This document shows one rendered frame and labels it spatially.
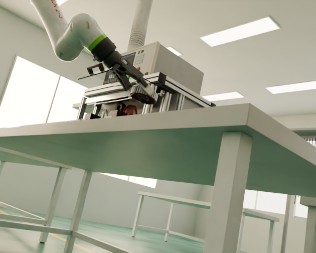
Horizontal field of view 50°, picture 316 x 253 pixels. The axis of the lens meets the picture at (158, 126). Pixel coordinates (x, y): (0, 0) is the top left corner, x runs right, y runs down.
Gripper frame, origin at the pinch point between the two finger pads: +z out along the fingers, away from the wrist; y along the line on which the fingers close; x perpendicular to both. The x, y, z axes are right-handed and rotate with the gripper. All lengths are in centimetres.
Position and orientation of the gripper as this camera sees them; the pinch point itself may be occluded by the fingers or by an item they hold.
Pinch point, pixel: (143, 93)
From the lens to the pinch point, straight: 137.4
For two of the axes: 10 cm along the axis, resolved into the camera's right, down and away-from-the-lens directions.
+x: 6.3, -6.7, 3.8
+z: 6.7, 7.2, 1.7
